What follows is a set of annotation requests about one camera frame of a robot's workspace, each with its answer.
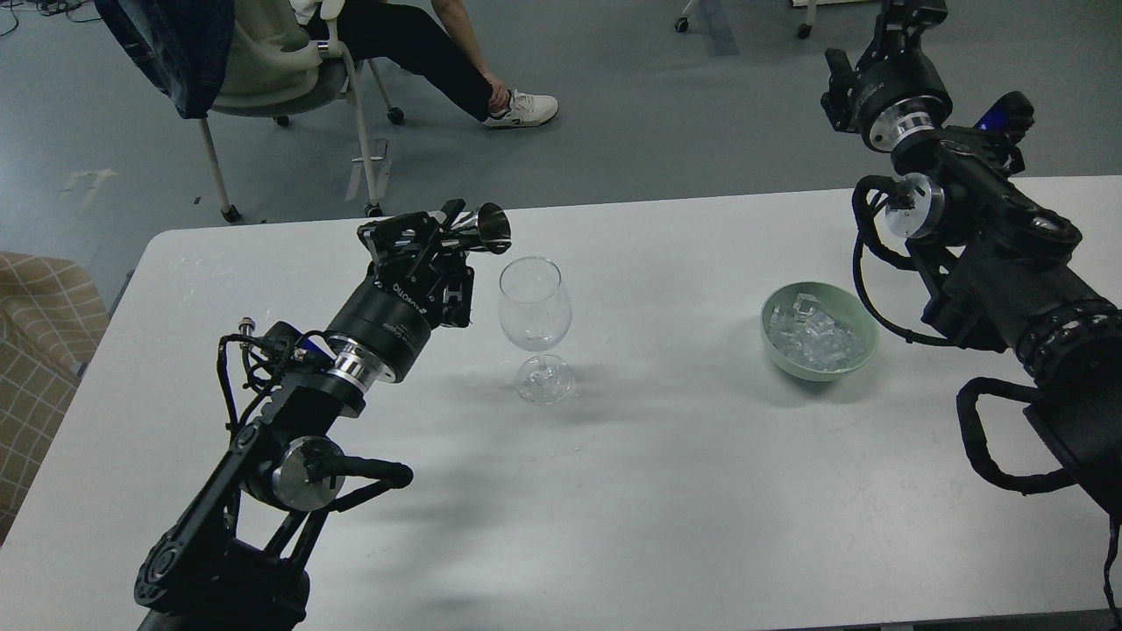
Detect grey office chair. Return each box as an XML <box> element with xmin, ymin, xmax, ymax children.
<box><xmin>211</xmin><ymin>1</ymin><xmax>390</xmax><ymax>218</ymax></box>

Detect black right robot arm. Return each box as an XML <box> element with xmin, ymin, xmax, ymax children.
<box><xmin>820</xmin><ymin>1</ymin><xmax>1121</xmax><ymax>620</ymax></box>

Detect steel cocktail jigger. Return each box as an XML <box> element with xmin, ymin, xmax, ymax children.
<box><xmin>453</xmin><ymin>202</ymin><xmax>512</xmax><ymax>255</ymax></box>

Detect green bowl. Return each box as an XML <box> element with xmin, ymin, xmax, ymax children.
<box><xmin>760</xmin><ymin>282</ymin><xmax>880</xmax><ymax>383</ymax></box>

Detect clear ice cubes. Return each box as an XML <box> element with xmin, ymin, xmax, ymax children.
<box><xmin>765</xmin><ymin>292</ymin><xmax>870</xmax><ymax>372</ymax></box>

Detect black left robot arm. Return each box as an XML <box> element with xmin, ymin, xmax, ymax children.
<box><xmin>134</xmin><ymin>199</ymin><xmax>511</xmax><ymax>630</ymax></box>

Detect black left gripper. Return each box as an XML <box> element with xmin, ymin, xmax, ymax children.
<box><xmin>325</xmin><ymin>199</ymin><xmax>470</xmax><ymax>384</ymax></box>

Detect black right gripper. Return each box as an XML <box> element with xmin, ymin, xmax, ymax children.
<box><xmin>821</xmin><ymin>1</ymin><xmax>953</xmax><ymax>152</ymax></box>

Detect clear wine glass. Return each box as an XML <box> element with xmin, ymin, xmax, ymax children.
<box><xmin>500</xmin><ymin>257</ymin><xmax>574</xmax><ymax>405</ymax></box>

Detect white chair caster leg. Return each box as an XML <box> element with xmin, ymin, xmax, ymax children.
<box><xmin>673</xmin><ymin>0</ymin><xmax>699</xmax><ymax>33</ymax></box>

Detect beige checkered sofa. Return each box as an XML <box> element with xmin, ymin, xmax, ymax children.
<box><xmin>1</xmin><ymin>252</ymin><xmax>109</xmax><ymax>539</ymax></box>

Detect seated person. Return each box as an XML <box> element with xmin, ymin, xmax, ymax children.
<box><xmin>334</xmin><ymin>1</ymin><xmax>558</xmax><ymax>129</ymax></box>

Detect dark blue jacket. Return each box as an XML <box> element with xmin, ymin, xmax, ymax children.
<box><xmin>95</xmin><ymin>1</ymin><xmax>234</xmax><ymax>119</ymax></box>

